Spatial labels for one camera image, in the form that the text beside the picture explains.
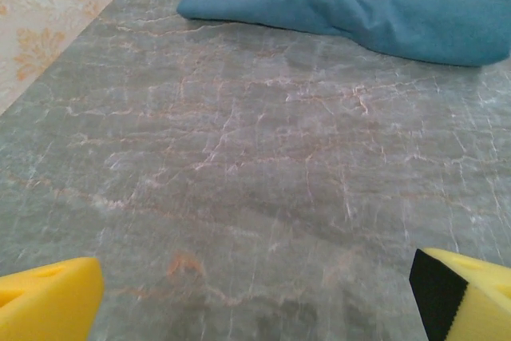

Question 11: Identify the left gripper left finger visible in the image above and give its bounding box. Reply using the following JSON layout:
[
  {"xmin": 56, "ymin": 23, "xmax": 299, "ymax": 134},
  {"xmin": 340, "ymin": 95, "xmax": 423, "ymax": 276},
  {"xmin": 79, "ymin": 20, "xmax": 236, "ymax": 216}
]
[{"xmin": 0, "ymin": 256, "xmax": 105, "ymax": 341}]

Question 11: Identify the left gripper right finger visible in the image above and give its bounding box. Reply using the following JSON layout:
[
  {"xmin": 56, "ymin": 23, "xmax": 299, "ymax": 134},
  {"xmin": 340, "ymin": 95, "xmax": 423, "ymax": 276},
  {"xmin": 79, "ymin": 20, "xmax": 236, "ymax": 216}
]
[{"xmin": 409, "ymin": 248, "xmax": 511, "ymax": 341}]

